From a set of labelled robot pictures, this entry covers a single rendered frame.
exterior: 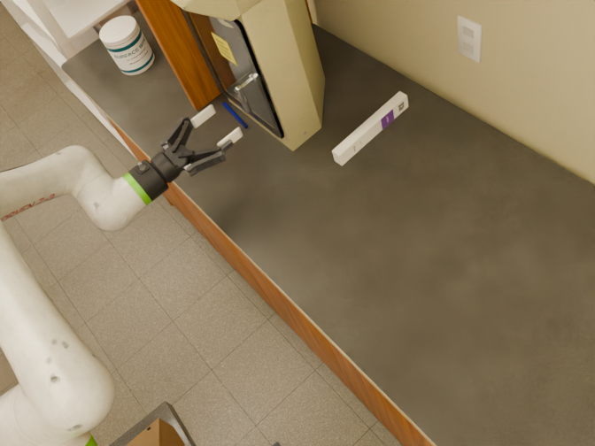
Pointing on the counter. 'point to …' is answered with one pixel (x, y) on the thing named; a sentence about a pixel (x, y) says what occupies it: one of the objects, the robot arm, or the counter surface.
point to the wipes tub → (127, 45)
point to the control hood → (221, 10)
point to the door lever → (244, 94)
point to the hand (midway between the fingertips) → (221, 123)
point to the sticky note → (224, 49)
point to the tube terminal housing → (287, 65)
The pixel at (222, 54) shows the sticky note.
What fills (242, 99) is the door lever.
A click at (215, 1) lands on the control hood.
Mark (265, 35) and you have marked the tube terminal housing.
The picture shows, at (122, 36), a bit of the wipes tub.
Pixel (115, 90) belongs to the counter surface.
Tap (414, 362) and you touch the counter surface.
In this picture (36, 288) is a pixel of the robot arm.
